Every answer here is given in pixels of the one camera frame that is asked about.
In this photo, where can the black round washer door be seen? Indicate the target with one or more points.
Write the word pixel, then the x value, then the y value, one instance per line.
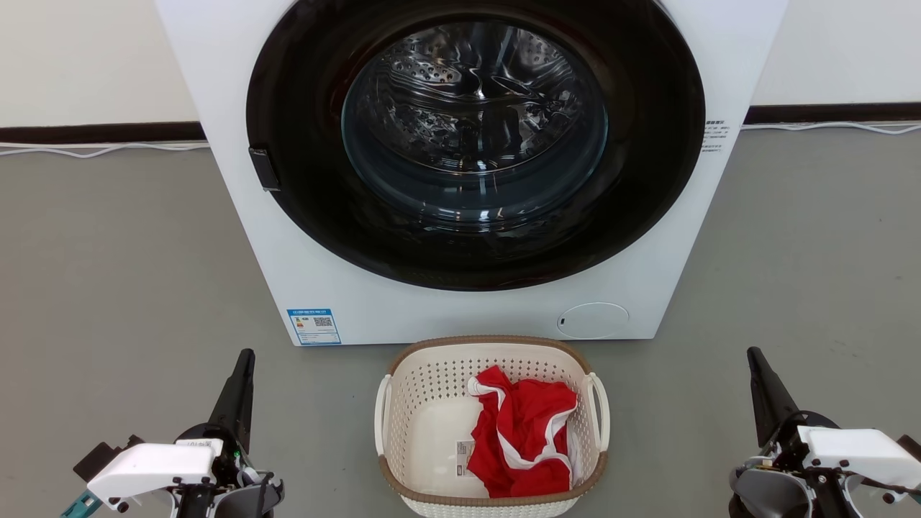
pixel 647 180

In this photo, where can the white front-load washing machine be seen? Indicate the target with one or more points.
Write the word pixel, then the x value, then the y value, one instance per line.
pixel 302 288

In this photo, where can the red white-trimmed garment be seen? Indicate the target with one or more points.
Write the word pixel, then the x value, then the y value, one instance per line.
pixel 525 432

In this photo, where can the black text warning sticker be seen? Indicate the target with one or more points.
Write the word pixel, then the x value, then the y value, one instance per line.
pixel 714 137

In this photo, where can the blue energy label sticker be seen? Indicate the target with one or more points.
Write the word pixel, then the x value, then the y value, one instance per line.
pixel 314 327

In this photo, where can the stainless steel washer drum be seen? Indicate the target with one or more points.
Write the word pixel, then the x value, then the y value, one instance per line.
pixel 475 93

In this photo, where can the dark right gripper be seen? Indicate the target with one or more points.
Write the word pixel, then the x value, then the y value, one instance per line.
pixel 773 489

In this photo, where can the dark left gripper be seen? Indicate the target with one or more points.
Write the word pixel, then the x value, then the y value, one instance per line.
pixel 241 496

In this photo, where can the round white filter cover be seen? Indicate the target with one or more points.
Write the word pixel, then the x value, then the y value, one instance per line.
pixel 593 321

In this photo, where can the cream perforated laundry basket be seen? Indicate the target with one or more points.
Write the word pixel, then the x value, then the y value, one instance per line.
pixel 424 432

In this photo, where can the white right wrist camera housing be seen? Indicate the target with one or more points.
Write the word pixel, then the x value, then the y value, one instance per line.
pixel 856 450

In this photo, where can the white barcode label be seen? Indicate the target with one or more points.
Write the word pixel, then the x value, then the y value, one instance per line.
pixel 465 457

